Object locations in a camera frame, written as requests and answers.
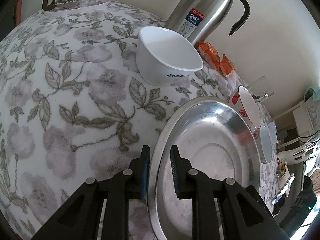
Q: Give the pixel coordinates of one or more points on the strawberry pattern bowl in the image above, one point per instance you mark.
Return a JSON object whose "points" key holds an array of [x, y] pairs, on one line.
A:
{"points": [[242, 101]]}

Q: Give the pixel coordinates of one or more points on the white Maxwell bowl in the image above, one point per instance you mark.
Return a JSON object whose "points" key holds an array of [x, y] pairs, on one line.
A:
{"points": [[163, 56]]}

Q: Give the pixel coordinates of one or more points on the pale blue floral bowl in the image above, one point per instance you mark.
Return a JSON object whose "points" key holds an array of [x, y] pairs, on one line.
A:
{"points": [[264, 144]]}

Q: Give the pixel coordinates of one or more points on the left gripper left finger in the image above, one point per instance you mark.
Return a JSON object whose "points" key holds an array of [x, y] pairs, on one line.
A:
{"points": [[140, 174]]}

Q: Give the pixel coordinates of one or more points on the orange snack packet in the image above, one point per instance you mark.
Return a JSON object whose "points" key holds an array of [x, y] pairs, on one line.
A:
{"points": [[209, 54], [227, 67]]}

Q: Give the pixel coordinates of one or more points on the stainless steel thermos jug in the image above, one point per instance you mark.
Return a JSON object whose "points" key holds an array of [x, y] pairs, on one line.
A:
{"points": [[197, 19]]}

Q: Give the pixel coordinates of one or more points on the floral grey table cloth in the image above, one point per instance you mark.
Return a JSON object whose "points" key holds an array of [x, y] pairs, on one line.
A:
{"points": [[73, 106]]}

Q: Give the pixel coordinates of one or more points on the stainless steel plate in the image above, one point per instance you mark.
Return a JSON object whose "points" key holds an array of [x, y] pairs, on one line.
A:
{"points": [[217, 141]]}

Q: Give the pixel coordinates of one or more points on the white chair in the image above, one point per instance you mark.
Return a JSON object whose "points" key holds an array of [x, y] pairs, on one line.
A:
{"points": [[307, 153]]}

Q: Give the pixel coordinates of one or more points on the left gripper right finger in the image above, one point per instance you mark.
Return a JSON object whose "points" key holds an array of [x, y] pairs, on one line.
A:
{"points": [[183, 175]]}

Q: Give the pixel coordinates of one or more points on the clear glass mug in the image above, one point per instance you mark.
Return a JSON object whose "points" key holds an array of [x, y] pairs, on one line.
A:
{"points": [[260, 89]]}

